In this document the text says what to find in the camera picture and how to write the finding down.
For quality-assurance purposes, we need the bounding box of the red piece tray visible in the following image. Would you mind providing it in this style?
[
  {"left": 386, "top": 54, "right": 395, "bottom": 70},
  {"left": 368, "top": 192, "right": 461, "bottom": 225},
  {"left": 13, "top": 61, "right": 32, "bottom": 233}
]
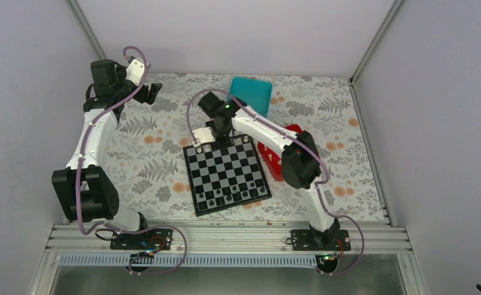
[{"left": 257, "top": 124, "right": 302, "bottom": 182}]

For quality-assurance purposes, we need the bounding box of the black white chessboard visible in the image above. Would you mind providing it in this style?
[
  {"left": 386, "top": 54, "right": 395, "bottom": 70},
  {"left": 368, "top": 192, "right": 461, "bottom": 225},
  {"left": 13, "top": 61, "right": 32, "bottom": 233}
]
[{"left": 182, "top": 135, "right": 272, "bottom": 216}]

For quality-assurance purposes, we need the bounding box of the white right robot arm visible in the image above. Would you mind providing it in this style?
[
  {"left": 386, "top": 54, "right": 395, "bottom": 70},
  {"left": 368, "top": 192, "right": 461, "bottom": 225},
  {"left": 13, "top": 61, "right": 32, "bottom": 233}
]
[{"left": 191, "top": 88, "right": 340, "bottom": 250}]

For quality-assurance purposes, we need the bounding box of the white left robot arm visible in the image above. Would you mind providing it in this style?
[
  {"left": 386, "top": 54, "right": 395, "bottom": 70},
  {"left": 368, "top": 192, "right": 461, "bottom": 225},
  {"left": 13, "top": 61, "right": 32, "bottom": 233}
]
[{"left": 52, "top": 57, "right": 162, "bottom": 249}]

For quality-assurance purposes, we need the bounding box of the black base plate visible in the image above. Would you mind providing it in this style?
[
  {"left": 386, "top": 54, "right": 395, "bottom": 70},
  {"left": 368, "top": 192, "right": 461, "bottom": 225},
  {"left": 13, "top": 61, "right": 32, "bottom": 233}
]
[
  {"left": 110, "top": 228, "right": 173, "bottom": 251},
  {"left": 285, "top": 229, "right": 351, "bottom": 251}
]

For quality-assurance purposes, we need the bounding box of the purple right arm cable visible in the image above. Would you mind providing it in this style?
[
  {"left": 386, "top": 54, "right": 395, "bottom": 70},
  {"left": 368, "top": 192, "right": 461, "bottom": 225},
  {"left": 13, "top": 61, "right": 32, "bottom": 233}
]
[{"left": 186, "top": 88, "right": 366, "bottom": 277}]

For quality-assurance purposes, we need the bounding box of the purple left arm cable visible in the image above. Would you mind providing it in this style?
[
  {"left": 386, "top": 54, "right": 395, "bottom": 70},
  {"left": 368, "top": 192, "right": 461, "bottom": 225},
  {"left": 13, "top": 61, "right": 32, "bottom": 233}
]
[{"left": 74, "top": 45, "right": 188, "bottom": 277}]

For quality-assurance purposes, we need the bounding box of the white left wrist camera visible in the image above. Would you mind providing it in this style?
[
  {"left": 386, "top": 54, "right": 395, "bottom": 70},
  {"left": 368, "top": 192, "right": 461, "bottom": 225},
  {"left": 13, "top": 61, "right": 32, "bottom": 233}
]
[{"left": 125, "top": 57, "right": 150, "bottom": 86}]

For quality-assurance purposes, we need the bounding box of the floral table mat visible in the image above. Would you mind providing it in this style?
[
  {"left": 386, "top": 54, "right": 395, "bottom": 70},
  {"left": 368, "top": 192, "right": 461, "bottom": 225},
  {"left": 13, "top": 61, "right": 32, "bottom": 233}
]
[{"left": 104, "top": 73, "right": 385, "bottom": 222}]

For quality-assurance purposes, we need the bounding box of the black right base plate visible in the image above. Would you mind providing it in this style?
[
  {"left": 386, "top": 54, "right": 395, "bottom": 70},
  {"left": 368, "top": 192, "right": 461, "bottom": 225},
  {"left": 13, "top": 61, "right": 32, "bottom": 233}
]
[{"left": 285, "top": 229, "right": 351, "bottom": 251}]

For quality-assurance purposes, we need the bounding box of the teal square box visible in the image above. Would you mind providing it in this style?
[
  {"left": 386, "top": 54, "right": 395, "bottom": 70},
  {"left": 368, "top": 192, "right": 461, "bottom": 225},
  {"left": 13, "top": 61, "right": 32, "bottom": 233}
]
[{"left": 229, "top": 77, "right": 273, "bottom": 117}]

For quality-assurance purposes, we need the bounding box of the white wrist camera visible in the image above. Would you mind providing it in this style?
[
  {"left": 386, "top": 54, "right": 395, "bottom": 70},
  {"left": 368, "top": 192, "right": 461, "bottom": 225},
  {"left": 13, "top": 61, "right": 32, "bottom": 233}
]
[
  {"left": 192, "top": 127, "right": 216, "bottom": 147},
  {"left": 125, "top": 57, "right": 150, "bottom": 86}
]

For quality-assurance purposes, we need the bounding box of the aluminium rail frame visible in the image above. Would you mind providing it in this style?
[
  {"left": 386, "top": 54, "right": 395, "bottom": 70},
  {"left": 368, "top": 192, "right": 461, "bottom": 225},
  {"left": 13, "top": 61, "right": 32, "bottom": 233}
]
[{"left": 45, "top": 221, "right": 412, "bottom": 254}]

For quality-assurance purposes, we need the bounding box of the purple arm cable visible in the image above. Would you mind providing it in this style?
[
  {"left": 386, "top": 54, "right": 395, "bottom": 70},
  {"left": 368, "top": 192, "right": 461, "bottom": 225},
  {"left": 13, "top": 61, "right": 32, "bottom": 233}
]
[
  {"left": 186, "top": 88, "right": 366, "bottom": 277},
  {"left": 74, "top": 45, "right": 188, "bottom": 277}
]

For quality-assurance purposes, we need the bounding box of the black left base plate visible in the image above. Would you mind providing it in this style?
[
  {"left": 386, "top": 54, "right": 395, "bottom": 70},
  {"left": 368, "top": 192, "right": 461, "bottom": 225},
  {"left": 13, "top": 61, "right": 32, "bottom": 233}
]
[{"left": 110, "top": 228, "right": 173, "bottom": 251}]

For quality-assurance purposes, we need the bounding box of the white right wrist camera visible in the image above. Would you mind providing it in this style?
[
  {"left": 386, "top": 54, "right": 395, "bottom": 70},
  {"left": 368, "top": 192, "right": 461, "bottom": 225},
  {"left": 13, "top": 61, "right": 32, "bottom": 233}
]
[{"left": 192, "top": 127, "right": 216, "bottom": 147}]

